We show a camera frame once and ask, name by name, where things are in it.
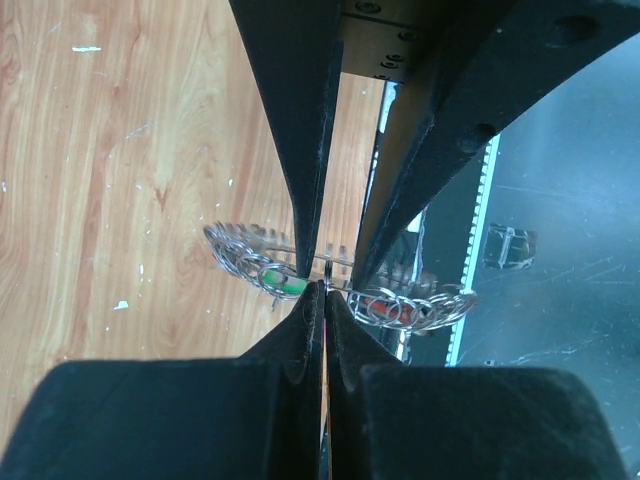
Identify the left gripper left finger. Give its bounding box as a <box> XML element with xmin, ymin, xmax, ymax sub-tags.
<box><xmin>1</xmin><ymin>282</ymin><xmax>323</xmax><ymax>479</ymax></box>

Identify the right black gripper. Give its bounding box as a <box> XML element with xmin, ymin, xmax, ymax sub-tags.
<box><xmin>230</xmin><ymin>0</ymin><xmax>639</xmax><ymax>288</ymax></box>

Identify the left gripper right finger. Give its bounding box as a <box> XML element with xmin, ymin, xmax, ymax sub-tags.
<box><xmin>325</xmin><ymin>292</ymin><xmax>626</xmax><ymax>479</ymax></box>

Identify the red key tag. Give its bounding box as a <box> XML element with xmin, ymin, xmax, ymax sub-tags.
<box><xmin>365</xmin><ymin>299</ymin><xmax>428</xmax><ymax>327</ymax></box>

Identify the green key tag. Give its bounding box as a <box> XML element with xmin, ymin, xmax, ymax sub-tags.
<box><xmin>258</xmin><ymin>269</ymin><xmax>307</xmax><ymax>298</ymax></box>

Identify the slotted grey cable duct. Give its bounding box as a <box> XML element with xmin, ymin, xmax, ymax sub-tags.
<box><xmin>445</xmin><ymin>134</ymin><xmax>501</xmax><ymax>367</ymax></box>

